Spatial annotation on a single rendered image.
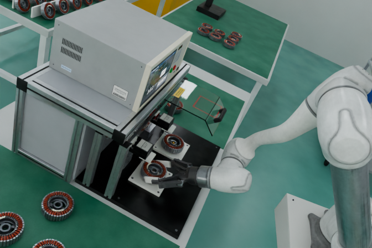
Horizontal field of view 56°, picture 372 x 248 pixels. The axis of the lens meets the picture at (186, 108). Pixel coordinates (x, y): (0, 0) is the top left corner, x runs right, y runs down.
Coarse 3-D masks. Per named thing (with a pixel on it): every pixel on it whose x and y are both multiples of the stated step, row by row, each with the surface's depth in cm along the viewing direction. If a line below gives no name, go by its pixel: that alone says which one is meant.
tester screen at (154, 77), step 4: (172, 56) 139; (164, 60) 130; (168, 60) 136; (172, 60) 142; (160, 64) 127; (164, 64) 133; (168, 64) 139; (156, 68) 124; (160, 68) 129; (164, 68) 136; (152, 72) 122; (156, 72) 127; (160, 72) 132; (152, 76) 125; (156, 76) 130; (148, 80) 122; (152, 80) 127; (156, 80) 133; (148, 84) 125; (152, 84) 130; (156, 84) 136; (148, 88) 128; (144, 92) 125; (152, 92) 137; (144, 96) 128; (148, 96) 134; (144, 100) 131
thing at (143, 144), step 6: (138, 144) 144; (144, 144) 145; (150, 144) 147; (132, 150) 144; (138, 150) 143; (144, 150) 143; (150, 150) 145; (138, 156) 144; (144, 156) 143; (150, 156) 147; (150, 162) 145
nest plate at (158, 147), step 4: (164, 132) 179; (160, 140) 173; (156, 144) 169; (160, 144) 170; (188, 144) 177; (156, 148) 167; (160, 148) 168; (184, 148) 174; (160, 152) 166; (164, 152) 167; (168, 152) 168; (180, 152) 171; (184, 152) 172; (168, 156) 166; (172, 156) 166; (176, 156) 167; (180, 156) 168
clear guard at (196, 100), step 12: (180, 84) 166; (192, 84) 169; (168, 96) 154; (180, 96) 157; (192, 96) 160; (204, 96) 164; (216, 96) 168; (192, 108) 152; (204, 108) 156; (216, 108) 162; (204, 120) 149
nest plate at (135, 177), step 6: (138, 168) 153; (132, 174) 149; (138, 174) 150; (168, 174) 156; (132, 180) 146; (138, 180) 147; (144, 180) 148; (144, 186) 146; (150, 186) 147; (156, 186) 148; (156, 192) 146
